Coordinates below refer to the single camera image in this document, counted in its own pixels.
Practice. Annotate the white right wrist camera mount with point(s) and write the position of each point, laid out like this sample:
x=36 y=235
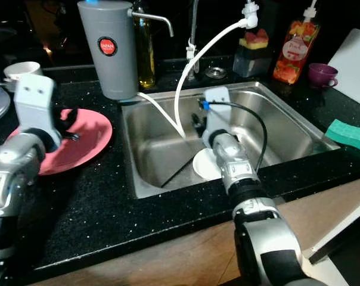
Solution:
x=217 y=116

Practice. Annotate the red and yellow sponge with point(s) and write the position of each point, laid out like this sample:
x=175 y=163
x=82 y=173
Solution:
x=255 y=39

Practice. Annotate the white cup with red print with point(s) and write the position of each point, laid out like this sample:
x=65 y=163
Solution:
x=22 y=70

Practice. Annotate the black sponge holder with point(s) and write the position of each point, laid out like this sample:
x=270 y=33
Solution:
x=251 y=62

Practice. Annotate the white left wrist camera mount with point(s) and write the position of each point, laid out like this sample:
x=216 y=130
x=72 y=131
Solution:
x=37 y=107

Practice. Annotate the white cutting board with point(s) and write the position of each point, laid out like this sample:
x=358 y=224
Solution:
x=353 y=59

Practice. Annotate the black chopstick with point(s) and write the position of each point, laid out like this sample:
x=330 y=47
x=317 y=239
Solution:
x=175 y=173

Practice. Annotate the yellow oil bottle green cap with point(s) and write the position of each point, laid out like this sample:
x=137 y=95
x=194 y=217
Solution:
x=145 y=65

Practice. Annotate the white bowl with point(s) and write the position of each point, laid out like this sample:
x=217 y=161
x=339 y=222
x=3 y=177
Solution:
x=205 y=167

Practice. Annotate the round metal counter cap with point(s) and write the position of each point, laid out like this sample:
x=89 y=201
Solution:
x=216 y=72

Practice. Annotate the green sponge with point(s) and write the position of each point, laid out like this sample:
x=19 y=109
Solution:
x=350 y=136

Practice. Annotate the white faucet nozzle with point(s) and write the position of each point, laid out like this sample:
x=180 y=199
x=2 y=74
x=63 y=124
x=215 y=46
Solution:
x=250 y=16

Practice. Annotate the purple cup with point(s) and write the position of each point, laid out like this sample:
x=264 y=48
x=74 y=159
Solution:
x=320 y=74

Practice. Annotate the wooden cabinet front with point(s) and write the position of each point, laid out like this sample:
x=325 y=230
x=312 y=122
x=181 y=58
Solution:
x=174 y=250

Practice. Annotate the stainless steel sink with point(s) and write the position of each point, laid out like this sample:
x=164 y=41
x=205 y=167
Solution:
x=293 y=125

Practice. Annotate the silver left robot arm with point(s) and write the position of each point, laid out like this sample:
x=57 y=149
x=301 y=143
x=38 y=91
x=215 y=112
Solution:
x=13 y=179

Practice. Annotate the grey water filter red badge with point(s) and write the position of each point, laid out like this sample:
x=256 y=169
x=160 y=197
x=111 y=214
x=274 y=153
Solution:
x=114 y=74

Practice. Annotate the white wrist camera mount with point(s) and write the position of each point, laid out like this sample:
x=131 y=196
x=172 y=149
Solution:
x=217 y=116
x=37 y=107

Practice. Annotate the chrome faucet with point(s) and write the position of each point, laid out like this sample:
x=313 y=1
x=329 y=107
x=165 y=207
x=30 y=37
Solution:
x=192 y=30

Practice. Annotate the fruit print soap pump bottle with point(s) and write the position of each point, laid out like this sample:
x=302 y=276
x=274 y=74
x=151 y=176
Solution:
x=296 y=53

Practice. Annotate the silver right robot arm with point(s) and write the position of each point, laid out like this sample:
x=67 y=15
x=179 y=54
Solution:
x=269 y=238

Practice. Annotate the pink plate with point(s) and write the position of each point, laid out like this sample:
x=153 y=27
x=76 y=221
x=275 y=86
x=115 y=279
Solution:
x=90 y=137

